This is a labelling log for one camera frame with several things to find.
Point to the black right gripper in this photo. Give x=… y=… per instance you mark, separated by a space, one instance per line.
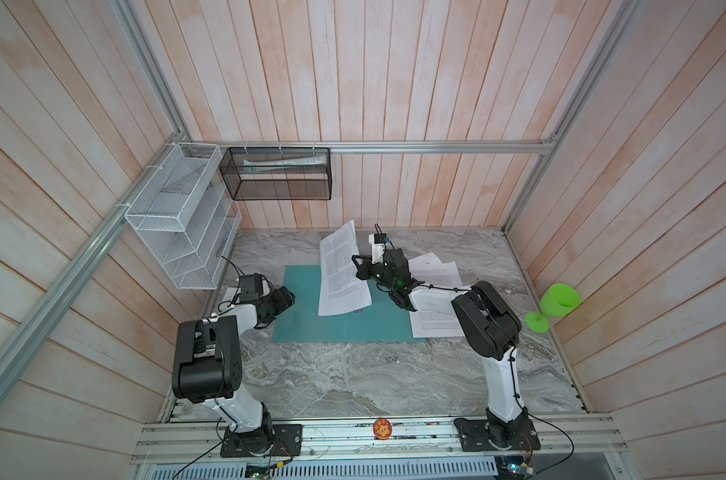
x=363 y=268

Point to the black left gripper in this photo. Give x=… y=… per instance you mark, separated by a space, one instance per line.
x=284 y=301

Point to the printed paper sheet top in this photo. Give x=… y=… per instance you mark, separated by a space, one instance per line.
x=341 y=292

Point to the printed paper sheet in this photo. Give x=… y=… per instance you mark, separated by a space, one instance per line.
x=434 y=316
x=341 y=292
x=424 y=260

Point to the teal green folder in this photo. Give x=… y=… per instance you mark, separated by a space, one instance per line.
x=382 y=321

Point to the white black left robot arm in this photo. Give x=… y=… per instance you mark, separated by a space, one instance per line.
x=208 y=370

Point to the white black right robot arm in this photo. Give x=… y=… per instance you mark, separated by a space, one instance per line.
x=491 y=329

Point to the printed paper sheet bottom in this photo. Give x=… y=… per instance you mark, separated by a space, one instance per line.
x=424 y=260

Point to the printed paper sheet middle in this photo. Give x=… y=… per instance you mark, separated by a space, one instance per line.
x=434 y=316

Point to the red round sticker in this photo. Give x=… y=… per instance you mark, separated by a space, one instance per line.
x=382 y=429

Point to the green plastic goblet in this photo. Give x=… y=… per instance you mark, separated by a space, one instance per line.
x=558 y=301

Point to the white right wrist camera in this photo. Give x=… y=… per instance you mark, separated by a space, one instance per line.
x=378 y=242

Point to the white wire mesh shelf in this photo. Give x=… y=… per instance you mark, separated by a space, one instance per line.
x=184 y=217

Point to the black wire mesh basket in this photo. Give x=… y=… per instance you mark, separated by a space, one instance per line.
x=277 y=173

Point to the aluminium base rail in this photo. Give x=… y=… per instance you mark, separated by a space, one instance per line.
x=354 y=438

